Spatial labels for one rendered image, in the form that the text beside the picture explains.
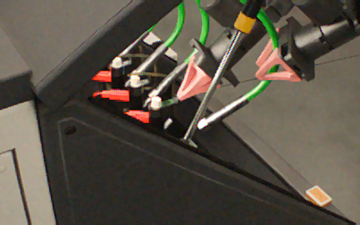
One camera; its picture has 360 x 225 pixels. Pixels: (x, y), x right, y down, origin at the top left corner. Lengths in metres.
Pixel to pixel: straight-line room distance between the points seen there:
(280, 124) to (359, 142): 0.42
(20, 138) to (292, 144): 2.37
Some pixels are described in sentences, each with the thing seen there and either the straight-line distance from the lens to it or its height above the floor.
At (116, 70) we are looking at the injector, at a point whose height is 1.12.
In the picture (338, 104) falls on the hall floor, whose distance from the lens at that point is 3.21.
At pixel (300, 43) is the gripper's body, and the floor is 1.32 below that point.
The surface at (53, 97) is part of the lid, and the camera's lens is 0.55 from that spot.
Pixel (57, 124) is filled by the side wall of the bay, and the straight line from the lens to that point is 0.60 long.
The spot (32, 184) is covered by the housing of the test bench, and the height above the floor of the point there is 1.37.
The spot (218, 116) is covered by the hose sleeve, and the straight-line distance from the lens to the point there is 1.06.
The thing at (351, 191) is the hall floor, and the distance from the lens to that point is 2.70.
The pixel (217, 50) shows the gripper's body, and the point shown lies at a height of 1.23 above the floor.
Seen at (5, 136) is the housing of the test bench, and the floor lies 1.44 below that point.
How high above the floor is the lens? 1.78
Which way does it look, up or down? 36 degrees down
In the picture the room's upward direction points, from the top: 1 degrees clockwise
